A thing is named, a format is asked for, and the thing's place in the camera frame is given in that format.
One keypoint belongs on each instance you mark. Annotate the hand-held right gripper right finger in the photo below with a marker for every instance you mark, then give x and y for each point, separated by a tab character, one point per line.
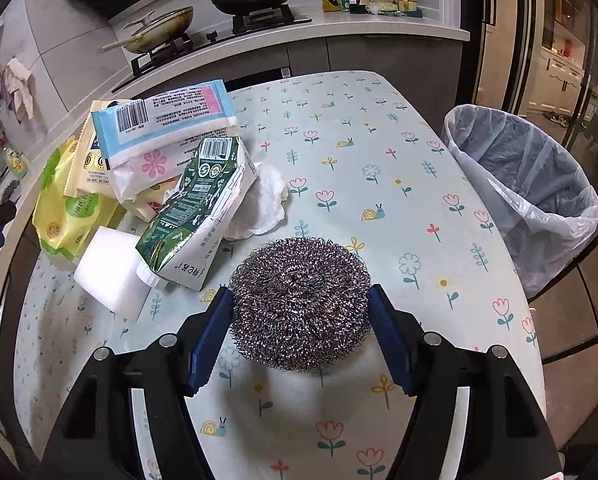
391	340

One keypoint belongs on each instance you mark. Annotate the grey kitchen cabinet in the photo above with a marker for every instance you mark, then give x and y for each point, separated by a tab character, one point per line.
389	55

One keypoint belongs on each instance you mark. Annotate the white pink flower packet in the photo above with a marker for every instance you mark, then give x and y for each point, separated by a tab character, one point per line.
149	165

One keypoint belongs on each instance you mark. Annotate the crumpled white tissue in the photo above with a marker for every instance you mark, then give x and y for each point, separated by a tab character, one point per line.
264	205

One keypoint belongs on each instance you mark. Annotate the blue lidded seasoning jar set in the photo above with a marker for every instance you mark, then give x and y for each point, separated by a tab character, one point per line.
404	0

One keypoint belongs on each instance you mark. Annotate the white plastic bag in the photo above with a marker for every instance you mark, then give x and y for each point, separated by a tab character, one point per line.
381	7

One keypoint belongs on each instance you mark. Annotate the green label bottle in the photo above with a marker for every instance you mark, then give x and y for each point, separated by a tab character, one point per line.
14	160

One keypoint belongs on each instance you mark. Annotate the grey bin with clear liner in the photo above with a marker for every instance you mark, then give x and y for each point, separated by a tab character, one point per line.
524	195

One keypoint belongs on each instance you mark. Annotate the green white carton packet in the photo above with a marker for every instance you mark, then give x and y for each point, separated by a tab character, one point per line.
194	215

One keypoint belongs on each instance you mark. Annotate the cream frying pan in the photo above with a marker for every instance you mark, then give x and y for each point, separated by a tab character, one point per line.
161	27

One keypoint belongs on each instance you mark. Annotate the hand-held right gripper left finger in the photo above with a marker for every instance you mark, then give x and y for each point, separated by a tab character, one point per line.
210	340

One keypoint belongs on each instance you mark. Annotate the cream packet with blue label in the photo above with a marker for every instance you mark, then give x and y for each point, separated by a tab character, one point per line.
90	162

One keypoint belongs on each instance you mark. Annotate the black built-in appliance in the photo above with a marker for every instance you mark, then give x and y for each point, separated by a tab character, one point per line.
259	79

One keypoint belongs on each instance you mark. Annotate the white sideboard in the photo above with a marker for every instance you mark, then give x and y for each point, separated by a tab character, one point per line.
561	72

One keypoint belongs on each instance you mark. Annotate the floral tablecloth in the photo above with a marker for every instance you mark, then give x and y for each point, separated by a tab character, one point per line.
379	135

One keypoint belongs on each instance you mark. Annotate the black framed glass door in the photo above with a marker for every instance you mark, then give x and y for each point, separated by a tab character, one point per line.
529	35

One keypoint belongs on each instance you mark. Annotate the steel wool scrubber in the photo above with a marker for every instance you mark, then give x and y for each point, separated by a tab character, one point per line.
299	305

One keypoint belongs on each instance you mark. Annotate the white sponge block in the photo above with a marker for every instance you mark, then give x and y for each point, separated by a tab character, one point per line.
106	265

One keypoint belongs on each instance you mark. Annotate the blue white barcode packet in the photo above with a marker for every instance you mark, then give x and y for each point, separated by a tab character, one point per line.
164	120

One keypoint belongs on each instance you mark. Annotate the black gas stove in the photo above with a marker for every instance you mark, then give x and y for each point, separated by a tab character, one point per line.
259	25

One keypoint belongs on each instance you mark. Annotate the yellow green wet wipes pack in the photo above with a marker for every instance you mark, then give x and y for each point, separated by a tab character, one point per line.
64	210

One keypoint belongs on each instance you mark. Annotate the beige packet with red print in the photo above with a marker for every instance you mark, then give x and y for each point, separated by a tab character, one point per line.
146	200

